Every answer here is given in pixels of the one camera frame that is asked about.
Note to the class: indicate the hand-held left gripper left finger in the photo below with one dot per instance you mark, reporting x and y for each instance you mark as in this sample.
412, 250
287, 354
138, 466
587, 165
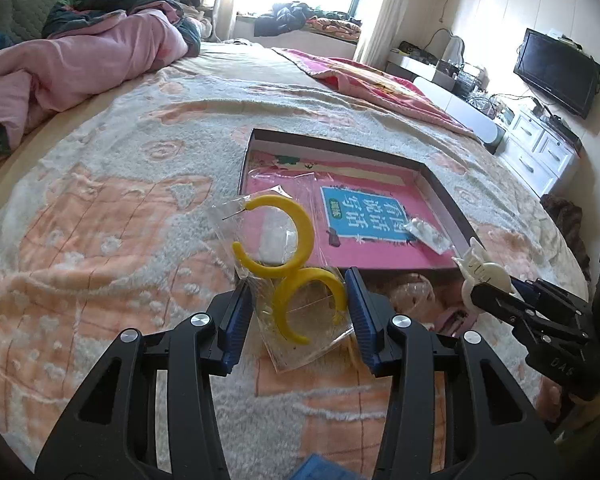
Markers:
237, 320

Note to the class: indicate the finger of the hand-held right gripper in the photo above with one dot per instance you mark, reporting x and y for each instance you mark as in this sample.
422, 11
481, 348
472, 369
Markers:
524, 291
495, 305

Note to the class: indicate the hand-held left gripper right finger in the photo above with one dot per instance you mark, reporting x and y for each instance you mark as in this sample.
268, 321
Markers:
357, 310

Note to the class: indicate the cream hair claw clip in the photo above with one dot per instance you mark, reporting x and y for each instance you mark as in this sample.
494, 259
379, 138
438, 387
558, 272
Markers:
485, 275

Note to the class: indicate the pink hair clip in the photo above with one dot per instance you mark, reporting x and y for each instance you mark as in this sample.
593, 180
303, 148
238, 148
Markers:
450, 321

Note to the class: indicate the clear earring bag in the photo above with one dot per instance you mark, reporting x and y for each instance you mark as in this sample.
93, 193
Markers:
320, 345

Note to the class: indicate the shallow cardboard box pink inside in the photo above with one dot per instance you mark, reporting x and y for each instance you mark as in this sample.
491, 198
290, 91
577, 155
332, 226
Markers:
370, 260

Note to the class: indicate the yellow hoop earring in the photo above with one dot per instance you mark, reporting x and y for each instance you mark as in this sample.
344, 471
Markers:
290, 287
300, 240

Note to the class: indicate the brown fuzzy cloth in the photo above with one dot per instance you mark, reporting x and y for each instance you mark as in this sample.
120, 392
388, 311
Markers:
567, 225

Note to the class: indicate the small bag of white earrings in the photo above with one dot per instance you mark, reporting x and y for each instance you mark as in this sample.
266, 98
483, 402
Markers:
430, 235

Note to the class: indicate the white drawer dresser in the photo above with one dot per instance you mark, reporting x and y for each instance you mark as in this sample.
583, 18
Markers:
535, 155

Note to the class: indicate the black set-top box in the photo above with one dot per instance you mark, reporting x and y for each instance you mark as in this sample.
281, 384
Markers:
562, 132

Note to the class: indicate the white curved desk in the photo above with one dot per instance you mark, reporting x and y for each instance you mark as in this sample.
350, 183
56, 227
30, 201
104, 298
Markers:
460, 105

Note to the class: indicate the black flat television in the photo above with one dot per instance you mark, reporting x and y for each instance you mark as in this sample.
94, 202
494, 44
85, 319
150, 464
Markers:
555, 72

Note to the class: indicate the clear desk organizer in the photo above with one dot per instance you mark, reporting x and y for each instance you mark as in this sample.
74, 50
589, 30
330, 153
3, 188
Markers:
462, 77

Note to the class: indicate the pink printed blanket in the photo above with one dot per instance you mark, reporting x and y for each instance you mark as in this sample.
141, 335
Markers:
370, 80

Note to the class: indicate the white window bench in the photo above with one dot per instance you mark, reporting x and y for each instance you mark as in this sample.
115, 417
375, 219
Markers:
290, 45

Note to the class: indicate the colourful folded blanket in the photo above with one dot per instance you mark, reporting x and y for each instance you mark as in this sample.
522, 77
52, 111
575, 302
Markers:
337, 25

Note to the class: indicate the cream pillow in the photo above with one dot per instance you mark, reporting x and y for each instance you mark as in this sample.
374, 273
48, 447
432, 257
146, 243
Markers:
197, 25

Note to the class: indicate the cream curtain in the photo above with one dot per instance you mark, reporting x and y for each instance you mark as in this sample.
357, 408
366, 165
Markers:
385, 10

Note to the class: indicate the clothes pile on windowsill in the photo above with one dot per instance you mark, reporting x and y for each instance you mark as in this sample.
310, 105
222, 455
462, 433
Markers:
285, 17

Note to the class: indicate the pink quilt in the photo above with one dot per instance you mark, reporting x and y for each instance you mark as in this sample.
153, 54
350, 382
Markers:
80, 60

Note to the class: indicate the sheer white curtain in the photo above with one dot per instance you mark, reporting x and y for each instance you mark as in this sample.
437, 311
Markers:
222, 0

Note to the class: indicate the dark floral duvet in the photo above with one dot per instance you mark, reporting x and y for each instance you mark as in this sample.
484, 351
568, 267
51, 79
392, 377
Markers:
95, 0

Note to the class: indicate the green quilted headboard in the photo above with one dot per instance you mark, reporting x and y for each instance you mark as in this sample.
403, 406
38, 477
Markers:
20, 10

